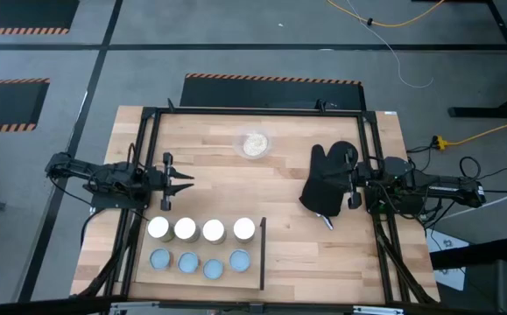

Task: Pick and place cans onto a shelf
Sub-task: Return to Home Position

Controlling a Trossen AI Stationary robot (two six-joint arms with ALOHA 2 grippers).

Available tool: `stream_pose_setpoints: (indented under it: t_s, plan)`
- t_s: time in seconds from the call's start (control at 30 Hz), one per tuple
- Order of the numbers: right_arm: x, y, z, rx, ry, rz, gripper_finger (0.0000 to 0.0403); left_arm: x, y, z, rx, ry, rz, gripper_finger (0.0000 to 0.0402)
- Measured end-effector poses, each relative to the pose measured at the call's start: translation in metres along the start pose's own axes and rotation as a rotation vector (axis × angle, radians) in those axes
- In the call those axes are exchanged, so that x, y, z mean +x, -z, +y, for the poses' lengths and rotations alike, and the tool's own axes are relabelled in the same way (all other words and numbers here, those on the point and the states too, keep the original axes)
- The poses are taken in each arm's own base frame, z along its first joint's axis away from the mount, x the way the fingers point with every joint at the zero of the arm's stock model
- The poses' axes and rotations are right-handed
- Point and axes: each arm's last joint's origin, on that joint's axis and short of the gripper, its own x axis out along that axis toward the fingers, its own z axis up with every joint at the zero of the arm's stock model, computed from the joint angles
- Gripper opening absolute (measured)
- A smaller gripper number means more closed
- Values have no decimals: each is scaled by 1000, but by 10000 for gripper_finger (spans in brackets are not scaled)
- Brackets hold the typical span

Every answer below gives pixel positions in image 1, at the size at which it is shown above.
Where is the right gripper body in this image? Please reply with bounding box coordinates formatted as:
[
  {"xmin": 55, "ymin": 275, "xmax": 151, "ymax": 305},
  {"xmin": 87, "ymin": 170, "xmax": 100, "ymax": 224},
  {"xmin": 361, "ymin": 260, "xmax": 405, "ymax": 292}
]
[{"xmin": 344, "ymin": 147, "xmax": 370, "ymax": 211}]

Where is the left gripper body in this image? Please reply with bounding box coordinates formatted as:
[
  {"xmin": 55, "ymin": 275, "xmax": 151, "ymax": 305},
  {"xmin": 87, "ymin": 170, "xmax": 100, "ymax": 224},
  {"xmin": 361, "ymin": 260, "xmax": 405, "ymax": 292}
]
[{"xmin": 147, "ymin": 151, "xmax": 175, "ymax": 213}]

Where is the tall green pears can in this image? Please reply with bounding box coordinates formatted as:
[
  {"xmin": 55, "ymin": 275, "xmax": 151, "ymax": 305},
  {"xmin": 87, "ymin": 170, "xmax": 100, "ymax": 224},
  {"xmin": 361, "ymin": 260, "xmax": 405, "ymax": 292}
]
[{"xmin": 173, "ymin": 216, "xmax": 201, "ymax": 244}]

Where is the tall silver-lidded can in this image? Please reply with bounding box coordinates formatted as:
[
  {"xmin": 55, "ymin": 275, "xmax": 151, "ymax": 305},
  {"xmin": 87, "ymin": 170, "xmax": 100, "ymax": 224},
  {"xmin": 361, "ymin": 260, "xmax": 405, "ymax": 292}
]
[
  {"xmin": 146, "ymin": 215, "xmax": 176, "ymax": 243},
  {"xmin": 201, "ymin": 218, "xmax": 228, "ymax": 246},
  {"xmin": 232, "ymin": 216, "xmax": 257, "ymax": 244}
]

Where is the orange label can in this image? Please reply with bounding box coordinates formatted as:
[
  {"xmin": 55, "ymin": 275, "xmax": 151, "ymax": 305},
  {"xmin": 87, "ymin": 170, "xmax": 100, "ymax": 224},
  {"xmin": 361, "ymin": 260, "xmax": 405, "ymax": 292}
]
[{"xmin": 149, "ymin": 248, "xmax": 173, "ymax": 271}]

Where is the peaches label can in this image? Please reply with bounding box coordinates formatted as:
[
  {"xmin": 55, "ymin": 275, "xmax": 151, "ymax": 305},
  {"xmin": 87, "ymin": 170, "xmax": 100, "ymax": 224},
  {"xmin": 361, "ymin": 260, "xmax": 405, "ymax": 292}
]
[
  {"xmin": 177, "ymin": 251, "xmax": 201, "ymax": 275},
  {"xmin": 229, "ymin": 248, "xmax": 252, "ymax": 273}
]

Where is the black oven mitt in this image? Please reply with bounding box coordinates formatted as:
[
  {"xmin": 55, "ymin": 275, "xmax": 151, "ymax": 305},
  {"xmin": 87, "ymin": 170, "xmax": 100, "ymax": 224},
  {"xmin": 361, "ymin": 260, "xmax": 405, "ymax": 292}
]
[{"xmin": 299, "ymin": 140, "xmax": 360, "ymax": 218}]

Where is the translucent plastic bowl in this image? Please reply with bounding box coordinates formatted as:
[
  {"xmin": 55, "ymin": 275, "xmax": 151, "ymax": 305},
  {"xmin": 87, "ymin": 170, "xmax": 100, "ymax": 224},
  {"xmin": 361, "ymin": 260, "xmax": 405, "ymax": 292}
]
[{"xmin": 233, "ymin": 130, "xmax": 274, "ymax": 160}]

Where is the heap of oats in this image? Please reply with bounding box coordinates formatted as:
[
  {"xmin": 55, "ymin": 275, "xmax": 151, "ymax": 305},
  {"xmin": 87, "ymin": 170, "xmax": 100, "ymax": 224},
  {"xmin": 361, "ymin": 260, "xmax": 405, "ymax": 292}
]
[{"xmin": 242, "ymin": 133, "xmax": 270, "ymax": 158}]

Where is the white paper sheet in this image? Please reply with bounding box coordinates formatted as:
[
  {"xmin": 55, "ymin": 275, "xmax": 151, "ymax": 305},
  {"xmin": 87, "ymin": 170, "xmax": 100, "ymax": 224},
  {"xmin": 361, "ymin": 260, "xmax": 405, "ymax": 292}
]
[{"xmin": 426, "ymin": 227, "xmax": 468, "ymax": 292}]

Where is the black metal stand base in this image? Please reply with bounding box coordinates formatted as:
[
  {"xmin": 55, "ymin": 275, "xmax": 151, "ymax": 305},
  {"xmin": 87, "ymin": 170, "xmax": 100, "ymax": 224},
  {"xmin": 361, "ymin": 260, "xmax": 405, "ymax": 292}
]
[{"xmin": 447, "ymin": 0, "xmax": 507, "ymax": 119}]

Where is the black box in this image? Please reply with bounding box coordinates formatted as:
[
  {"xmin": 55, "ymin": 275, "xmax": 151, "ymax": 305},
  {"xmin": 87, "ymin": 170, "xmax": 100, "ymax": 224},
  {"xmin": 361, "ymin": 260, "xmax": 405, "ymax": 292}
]
[{"xmin": 430, "ymin": 237, "xmax": 507, "ymax": 315}]

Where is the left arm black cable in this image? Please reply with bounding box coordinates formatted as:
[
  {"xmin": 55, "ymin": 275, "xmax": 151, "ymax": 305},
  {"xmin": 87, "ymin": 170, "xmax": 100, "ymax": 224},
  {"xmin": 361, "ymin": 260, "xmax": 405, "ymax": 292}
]
[{"xmin": 125, "ymin": 142, "xmax": 144, "ymax": 174}]

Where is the black metal table frame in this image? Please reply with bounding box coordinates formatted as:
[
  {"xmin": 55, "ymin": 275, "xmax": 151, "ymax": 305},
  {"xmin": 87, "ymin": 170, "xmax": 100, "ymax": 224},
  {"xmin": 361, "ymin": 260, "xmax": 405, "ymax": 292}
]
[{"xmin": 103, "ymin": 99, "xmax": 440, "ymax": 305}]

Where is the yellow extension cable with plug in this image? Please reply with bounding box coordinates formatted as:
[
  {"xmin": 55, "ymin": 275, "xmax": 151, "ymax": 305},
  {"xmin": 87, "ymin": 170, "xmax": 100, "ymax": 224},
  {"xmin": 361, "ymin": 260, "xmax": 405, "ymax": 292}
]
[{"xmin": 431, "ymin": 112, "xmax": 507, "ymax": 150}]

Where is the black shelf end frame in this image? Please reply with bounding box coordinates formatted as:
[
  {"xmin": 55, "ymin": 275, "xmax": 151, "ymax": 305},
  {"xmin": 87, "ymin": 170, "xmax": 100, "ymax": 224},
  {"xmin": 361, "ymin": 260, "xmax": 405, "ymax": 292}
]
[{"xmin": 258, "ymin": 216, "xmax": 267, "ymax": 291}]

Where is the thin white floor cable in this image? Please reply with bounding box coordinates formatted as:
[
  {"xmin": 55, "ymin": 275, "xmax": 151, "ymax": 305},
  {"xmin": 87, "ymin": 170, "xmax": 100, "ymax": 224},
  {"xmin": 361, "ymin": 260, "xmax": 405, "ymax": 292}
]
[{"xmin": 343, "ymin": 0, "xmax": 435, "ymax": 89}]

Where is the light grey cable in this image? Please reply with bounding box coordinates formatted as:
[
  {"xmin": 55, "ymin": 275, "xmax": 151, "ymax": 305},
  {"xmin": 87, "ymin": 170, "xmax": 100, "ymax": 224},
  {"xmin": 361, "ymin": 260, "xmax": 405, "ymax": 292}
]
[{"xmin": 436, "ymin": 182, "xmax": 507, "ymax": 225}]

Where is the yellow floor cable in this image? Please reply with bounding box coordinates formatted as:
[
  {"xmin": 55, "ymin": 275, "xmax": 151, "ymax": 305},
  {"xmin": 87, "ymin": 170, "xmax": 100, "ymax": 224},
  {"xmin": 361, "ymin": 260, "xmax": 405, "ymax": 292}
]
[{"xmin": 325, "ymin": 0, "xmax": 447, "ymax": 29}]

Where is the black rail with silver brackets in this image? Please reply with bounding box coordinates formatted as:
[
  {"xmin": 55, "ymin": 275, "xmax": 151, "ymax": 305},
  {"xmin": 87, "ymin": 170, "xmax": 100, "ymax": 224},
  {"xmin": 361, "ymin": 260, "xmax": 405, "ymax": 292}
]
[{"xmin": 0, "ymin": 295, "xmax": 507, "ymax": 315}]

